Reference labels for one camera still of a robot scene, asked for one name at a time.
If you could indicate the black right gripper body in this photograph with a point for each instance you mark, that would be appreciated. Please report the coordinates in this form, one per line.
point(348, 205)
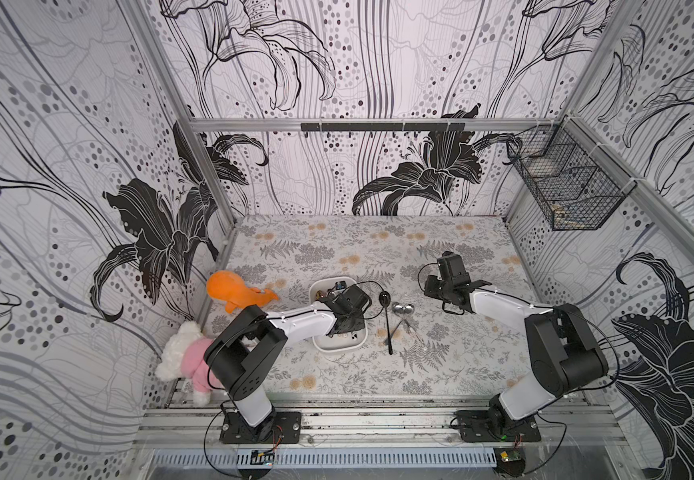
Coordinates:
point(437, 288)

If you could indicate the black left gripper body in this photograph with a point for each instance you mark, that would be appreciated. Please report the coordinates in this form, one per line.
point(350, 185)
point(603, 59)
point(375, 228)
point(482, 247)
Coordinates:
point(355, 323)

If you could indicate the white rectangular storage box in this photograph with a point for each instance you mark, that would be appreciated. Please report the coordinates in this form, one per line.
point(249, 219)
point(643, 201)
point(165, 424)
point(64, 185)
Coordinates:
point(338, 343)

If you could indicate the white Doraemon handle spoon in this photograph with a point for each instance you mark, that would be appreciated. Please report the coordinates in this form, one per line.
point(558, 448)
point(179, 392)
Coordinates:
point(398, 310)

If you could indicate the black handled spoon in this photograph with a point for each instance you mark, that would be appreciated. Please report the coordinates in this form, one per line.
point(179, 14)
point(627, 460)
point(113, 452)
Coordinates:
point(385, 302)

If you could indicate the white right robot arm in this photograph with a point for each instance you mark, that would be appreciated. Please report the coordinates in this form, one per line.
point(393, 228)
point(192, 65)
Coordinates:
point(564, 354)

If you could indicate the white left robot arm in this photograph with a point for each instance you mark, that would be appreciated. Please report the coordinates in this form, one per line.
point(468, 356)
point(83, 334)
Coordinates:
point(241, 357)

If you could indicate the orange plush toy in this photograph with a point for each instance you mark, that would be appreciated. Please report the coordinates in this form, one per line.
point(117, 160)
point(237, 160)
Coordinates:
point(229, 288)

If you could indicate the white pink plush toy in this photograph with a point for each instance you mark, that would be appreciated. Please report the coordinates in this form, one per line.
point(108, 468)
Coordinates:
point(183, 358)

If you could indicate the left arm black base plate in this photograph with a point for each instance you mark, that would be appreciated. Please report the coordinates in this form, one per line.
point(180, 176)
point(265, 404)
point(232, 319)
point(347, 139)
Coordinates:
point(278, 428)

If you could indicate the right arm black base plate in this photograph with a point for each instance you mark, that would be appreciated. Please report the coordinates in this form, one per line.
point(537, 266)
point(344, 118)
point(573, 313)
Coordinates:
point(476, 426)

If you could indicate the black wire basket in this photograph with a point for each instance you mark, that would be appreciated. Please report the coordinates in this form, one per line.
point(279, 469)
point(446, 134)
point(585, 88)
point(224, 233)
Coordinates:
point(567, 178)

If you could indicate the white slotted cable duct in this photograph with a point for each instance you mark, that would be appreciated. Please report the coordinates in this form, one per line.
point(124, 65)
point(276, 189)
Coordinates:
point(362, 458)

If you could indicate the black bar on rail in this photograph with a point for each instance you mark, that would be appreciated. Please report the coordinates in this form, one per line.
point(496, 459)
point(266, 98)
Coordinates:
point(365, 126)

